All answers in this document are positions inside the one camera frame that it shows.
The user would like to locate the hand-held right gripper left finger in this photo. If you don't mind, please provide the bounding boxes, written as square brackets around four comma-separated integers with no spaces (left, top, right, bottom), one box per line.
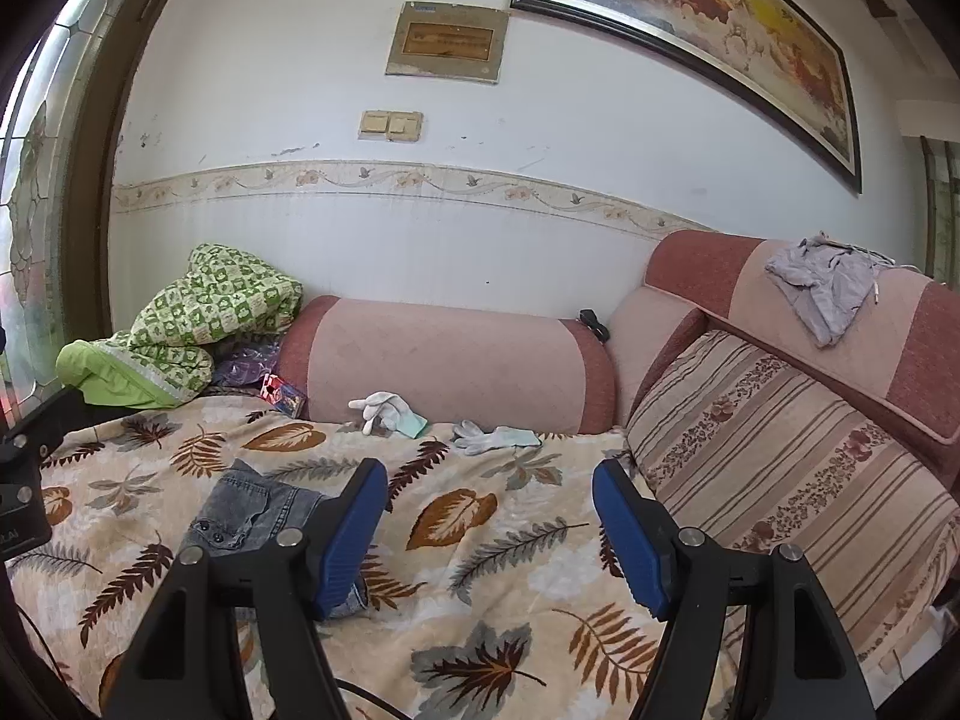
[101,457,389,720]

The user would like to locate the purple plastic bag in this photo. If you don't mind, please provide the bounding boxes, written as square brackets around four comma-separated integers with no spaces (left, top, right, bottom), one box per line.
[212,341,282,391]

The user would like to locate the striped floral cushion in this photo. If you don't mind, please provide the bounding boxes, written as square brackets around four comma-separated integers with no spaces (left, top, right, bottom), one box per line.
[624,328,960,680]

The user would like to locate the wall plaque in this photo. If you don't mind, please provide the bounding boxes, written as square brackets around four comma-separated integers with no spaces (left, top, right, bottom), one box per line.
[385,1,509,85]

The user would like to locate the beige light switch panel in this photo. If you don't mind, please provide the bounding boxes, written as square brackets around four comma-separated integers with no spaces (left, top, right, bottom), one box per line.
[358,109,424,143]

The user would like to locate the green checkered quilt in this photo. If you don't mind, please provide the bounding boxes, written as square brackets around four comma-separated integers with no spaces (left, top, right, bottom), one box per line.
[56,243,305,412]

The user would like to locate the window frame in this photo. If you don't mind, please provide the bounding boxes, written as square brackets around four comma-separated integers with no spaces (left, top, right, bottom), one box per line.
[921,135,960,282]

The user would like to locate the leaf print blanket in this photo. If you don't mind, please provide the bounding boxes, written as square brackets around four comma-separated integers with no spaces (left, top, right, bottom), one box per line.
[7,397,751,720]

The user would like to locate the grey crumpled cloth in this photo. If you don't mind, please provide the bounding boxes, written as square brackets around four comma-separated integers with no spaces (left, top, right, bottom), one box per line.
[765,232,897,348]

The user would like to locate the black cable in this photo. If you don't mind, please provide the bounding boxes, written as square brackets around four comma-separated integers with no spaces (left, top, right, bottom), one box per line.
[330,679,421,720]

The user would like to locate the grey white glove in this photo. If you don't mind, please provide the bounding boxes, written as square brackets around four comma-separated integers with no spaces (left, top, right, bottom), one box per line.
[452,420,541,457]

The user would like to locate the framed painting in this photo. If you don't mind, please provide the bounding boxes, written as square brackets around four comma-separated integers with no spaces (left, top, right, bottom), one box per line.
[510,0,863,194]

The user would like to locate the red and blue small box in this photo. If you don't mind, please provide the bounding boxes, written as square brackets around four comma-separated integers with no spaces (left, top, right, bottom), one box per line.
[259,373,307,415]

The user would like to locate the wooden stained glass door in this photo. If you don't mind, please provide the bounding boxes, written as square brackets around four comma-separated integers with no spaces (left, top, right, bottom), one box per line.
[0,0,196,428]

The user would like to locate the blue denim pants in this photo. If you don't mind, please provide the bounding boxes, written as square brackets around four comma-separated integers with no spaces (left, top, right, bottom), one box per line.
[180,459,368,620]

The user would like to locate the pink sofa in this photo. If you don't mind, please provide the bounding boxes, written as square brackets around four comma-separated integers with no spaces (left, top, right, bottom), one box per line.
[274,229,960,691]

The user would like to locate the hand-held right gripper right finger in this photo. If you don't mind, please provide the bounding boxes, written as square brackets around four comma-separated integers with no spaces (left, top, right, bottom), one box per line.
[591,459,878,720]

